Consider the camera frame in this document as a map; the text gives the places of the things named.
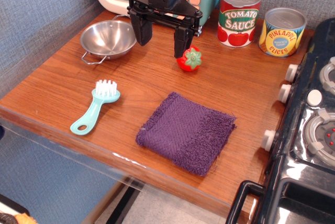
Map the white stove knob bottom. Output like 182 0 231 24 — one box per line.
261 130 276 152

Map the pineapple slices can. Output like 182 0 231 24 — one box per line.
259 7 307 58

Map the tomato sauce can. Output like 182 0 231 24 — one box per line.
217 0 261 48

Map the purple towel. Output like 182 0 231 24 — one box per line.
136 92 236 176

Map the white stove knob top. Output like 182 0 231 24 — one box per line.
285 64 299 83

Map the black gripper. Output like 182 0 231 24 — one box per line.
127 0 203 59

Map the silver metal pot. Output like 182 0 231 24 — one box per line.
80 15 137 65

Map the red toy strawberry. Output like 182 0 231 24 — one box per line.
176 46 203 72

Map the black toy stove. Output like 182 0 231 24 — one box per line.
226 18 334 223

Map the white stove knob middle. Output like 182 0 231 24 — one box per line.
277 84 292 104

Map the teal dish brush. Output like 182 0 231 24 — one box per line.
70 80 120 136

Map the orange fuzzy object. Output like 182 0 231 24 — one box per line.
1 213 37 224

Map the white stove knob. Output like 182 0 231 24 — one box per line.
277 84 292 104
261 130 276 152
285 64 299 83

